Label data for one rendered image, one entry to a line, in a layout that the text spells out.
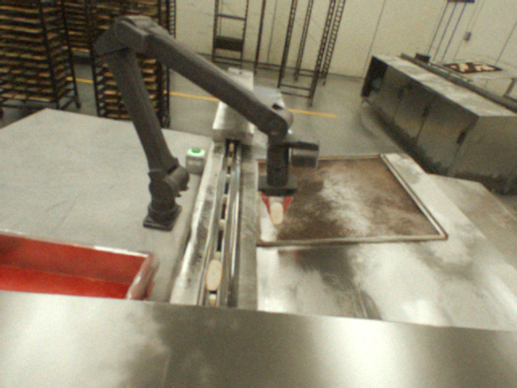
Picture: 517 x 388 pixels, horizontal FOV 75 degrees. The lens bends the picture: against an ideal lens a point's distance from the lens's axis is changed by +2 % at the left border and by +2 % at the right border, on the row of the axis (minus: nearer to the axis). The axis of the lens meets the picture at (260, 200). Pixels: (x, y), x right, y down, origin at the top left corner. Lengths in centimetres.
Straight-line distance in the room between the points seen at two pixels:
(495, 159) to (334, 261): 303
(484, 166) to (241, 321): 361
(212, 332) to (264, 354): 3
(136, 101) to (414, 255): 78
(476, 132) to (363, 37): 522
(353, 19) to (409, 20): 120
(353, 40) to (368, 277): 764
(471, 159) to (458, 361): 344
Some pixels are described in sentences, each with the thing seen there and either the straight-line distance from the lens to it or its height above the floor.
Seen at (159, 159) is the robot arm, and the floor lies 103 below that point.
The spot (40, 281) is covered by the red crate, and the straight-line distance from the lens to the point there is 92.
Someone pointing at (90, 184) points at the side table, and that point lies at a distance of 124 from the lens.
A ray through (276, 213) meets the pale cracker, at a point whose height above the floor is 95.
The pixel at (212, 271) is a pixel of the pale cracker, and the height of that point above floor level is 86.
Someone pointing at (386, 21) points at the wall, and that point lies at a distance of 844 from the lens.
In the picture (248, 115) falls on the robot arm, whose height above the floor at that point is 121.
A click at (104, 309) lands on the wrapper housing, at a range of 19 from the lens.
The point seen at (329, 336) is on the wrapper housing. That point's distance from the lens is 19.
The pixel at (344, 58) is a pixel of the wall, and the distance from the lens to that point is 830.
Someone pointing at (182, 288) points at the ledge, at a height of 86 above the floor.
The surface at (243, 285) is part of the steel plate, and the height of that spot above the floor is 82.
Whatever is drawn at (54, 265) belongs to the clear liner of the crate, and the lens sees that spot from 90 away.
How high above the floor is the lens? 145
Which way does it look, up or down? 32 degrees down
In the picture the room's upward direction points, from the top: 10 degrees clockwise
